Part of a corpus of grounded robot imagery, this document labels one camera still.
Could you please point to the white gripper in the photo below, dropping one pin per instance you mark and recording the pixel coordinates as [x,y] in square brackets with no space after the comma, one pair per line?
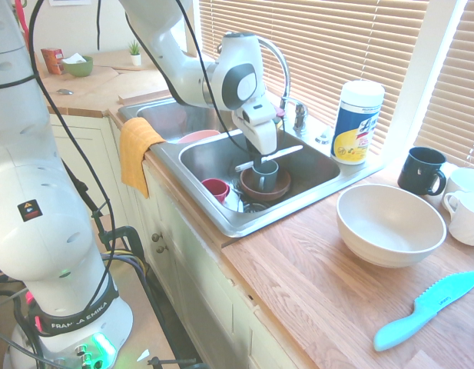
[264,138]

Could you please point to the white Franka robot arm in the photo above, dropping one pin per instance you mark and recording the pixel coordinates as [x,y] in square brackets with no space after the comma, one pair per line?
[37,230]

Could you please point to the stainless steel double sink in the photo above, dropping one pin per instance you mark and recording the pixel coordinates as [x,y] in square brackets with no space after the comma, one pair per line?
[206,153]

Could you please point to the sink drain strainer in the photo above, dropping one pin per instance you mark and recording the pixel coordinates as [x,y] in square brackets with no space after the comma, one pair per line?
[256,207]

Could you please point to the white sink sprayer cap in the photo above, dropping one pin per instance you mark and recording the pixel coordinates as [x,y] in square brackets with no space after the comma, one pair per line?
[324,135]

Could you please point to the teal plastic knife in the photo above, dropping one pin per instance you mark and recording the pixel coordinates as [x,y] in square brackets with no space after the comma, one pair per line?
[425,307]

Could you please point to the grey mug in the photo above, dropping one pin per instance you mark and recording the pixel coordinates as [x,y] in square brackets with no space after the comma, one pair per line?
[269,178]

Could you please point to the brown bowl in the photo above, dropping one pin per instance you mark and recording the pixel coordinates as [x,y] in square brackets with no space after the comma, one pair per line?
[284,186]

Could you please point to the red cup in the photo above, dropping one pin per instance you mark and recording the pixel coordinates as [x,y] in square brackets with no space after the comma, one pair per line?
[215,190]

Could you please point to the chrome faucet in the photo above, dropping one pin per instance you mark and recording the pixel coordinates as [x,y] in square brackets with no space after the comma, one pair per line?
[300,115]

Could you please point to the pink bowl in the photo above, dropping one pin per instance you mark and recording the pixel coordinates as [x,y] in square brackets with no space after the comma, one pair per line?
[198,136]

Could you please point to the Lysol wipes canister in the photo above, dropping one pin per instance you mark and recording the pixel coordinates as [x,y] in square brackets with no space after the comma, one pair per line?
[355,123]

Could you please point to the yellow dish cloth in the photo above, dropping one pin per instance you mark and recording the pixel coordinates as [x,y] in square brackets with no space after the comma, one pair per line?
[134,153]

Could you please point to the round cabinet knob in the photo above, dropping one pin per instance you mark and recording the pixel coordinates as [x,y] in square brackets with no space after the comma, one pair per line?
[156,237]
[161,249]

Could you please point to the cream kitchen cabinet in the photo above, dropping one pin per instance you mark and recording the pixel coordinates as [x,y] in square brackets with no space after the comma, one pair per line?
[190,276]

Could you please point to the wide wooden window blind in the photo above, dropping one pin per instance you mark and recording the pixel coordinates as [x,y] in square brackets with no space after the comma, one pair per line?
[355,38]

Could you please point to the large cream bowl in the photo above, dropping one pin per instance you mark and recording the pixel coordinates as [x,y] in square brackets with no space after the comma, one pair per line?
[390,227]

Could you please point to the small spiky potted plant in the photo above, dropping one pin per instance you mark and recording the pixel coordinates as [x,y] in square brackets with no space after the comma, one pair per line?
[135,57]

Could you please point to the wooden stick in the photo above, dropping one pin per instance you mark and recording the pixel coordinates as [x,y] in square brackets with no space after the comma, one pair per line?
[127,68]

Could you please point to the black mug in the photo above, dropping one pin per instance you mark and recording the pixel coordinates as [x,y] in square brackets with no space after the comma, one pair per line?
[417,173]

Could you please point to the green bowl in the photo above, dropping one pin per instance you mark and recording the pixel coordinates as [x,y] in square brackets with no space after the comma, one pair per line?
[79,68]

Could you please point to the metal spoon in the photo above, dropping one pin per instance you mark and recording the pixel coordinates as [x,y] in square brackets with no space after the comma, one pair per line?
[65,92]

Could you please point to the white paper scrap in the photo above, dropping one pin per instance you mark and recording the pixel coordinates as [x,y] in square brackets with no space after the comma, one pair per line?
[73,59]

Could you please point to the narrow wooden window blind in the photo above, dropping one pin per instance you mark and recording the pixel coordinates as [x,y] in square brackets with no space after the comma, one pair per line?
[459,96]

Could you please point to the red box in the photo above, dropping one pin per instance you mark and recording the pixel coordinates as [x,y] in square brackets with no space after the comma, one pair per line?
[52,61]

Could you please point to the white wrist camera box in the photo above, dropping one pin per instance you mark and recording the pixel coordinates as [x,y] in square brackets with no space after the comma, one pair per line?
[259,111]

